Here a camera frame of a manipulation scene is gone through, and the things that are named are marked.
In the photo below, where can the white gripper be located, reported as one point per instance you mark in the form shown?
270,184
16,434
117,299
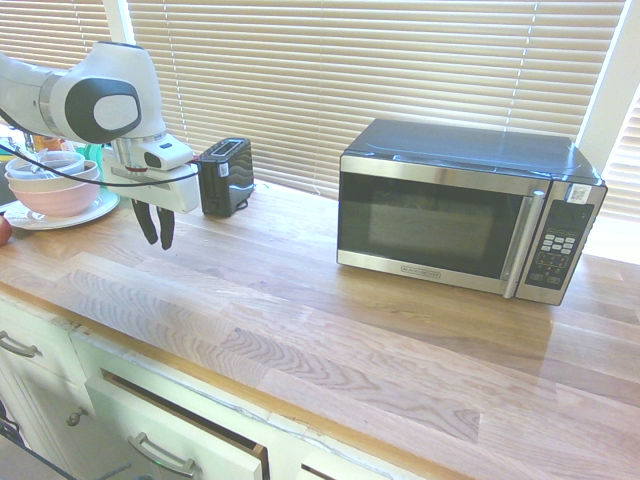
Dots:
185,192

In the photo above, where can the black two-slot toaster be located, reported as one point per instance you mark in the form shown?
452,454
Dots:
230,175

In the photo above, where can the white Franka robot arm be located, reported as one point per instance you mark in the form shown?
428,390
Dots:
120,65

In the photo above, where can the white dinner plate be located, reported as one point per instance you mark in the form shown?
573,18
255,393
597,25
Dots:
95,207

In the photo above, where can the pink bowl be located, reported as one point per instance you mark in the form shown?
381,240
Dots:
55,202

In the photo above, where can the clear plastic container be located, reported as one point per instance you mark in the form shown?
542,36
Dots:
65,162

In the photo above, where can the beige bowl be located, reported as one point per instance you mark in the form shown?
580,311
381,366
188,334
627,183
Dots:
30,186

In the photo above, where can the orange small box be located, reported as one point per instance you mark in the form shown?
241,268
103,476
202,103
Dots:
49,143

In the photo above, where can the metal utensil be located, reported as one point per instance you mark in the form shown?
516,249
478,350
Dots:
31,165

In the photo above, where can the red apple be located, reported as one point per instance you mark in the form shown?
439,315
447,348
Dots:
4,231

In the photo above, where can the white cabinet drawer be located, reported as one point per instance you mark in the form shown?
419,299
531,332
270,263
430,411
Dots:
165,425

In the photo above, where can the round metal cabinet knob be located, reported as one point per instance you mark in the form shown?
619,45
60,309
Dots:
76,417

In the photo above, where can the narrow beige window blind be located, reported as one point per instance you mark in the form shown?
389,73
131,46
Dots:
50,25

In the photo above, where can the wide beige window blind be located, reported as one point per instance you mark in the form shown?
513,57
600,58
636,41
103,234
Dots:
350,75

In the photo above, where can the stainless steel black microwave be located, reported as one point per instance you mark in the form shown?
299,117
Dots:
440,220

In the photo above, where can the sunlit beige window blind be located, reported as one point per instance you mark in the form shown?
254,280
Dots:
625,165

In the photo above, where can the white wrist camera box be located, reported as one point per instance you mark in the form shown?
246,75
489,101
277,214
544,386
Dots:
167,154

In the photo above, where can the white window frame post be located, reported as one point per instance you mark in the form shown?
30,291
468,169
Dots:
607,65
120,22

